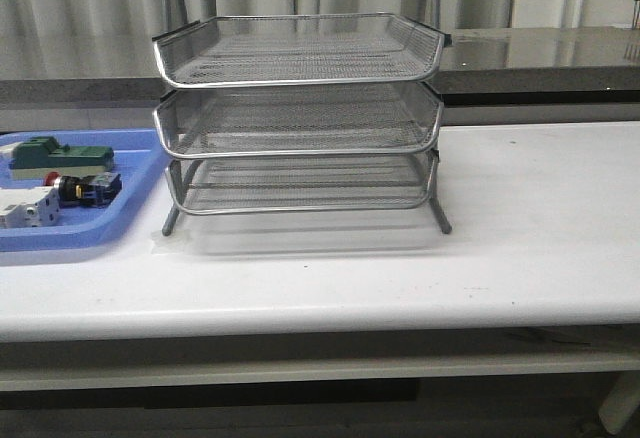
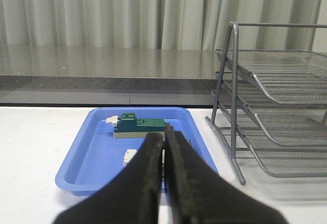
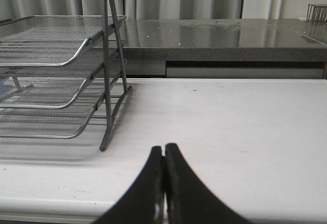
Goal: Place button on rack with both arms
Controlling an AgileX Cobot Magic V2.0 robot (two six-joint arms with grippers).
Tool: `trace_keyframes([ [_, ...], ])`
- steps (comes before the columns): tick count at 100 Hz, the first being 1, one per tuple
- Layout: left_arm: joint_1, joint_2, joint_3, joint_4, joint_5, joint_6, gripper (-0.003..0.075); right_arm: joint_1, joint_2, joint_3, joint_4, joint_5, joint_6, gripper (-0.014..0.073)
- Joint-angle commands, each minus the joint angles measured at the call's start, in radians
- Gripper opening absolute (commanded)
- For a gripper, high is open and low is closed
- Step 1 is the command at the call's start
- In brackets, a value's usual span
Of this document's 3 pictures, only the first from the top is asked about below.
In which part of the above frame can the blue plastic tray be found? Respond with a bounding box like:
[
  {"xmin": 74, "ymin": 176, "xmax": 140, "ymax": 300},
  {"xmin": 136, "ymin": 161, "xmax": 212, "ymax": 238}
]
[{"xmin": 1, "ymin": 129, "xmax": 168, "ymax": 252}]

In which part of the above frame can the silver mesh tray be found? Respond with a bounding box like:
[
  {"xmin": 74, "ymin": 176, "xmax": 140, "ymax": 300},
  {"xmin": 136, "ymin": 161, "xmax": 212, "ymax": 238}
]
[
  {"xmin": 153, "ymin": 82, "xmax": 444, "ymax": 159},
  {"xmin": 165, "ymin": 152, "xmax": 438, "ymax": 216},
  {"xmin": 152, "ymin": 12, "xmax": 452, "ymax": 89}
]

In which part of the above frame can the dark back counter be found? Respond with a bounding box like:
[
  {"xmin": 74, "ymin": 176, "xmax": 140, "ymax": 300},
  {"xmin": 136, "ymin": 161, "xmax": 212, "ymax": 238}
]
[{"xmin": 1, "ymin": 27, "xmax": 639, "ymax": 106}]

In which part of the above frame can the white table leg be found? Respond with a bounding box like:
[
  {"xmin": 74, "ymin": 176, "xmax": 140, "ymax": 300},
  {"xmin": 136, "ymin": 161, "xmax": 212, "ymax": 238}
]
[{"xmin": 598, "ymin": 371, "xmax": 640, "ymax": 434}]

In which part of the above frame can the green electrical module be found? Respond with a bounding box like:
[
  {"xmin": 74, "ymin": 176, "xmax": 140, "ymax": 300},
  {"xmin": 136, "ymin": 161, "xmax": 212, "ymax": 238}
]
[{"xmin": 9, "ymin": 136, "xmax": 115, "ymax": 180}]

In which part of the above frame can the red emergency stop button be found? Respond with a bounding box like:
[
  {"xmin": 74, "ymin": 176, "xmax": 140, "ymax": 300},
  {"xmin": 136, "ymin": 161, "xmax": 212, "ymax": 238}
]
[{"xmin": 43, "ymin": 171, "xmax": 122, "ymax": 208}]

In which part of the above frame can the silver rack frame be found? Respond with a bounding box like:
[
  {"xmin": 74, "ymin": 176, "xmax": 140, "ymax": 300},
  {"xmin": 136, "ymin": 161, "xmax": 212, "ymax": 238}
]
[{"xmin": 161, "ymin": 0, "xmax": 451, "ymax": 234}]

